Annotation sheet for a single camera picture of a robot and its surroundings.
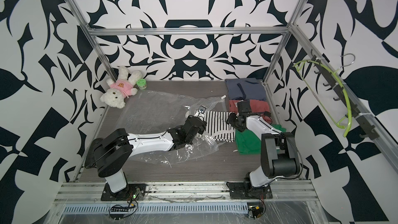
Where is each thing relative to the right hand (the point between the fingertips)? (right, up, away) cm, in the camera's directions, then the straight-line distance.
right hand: (230, 119), depth 94 cm
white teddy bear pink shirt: (-70, +19, +11) cm, 74 cm away
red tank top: (+21, +7, +11) cm, 25 cm away
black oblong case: (-75, -20, -13) cm, 78 cm away
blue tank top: (+15, +19, +20) cm, 32 cm away
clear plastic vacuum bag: (-50, +4, +9) cm, 51 cm away
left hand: (-18, +5, -9) cm, 20 cm away
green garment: (+8, -13, -5) cm, 16 cm away
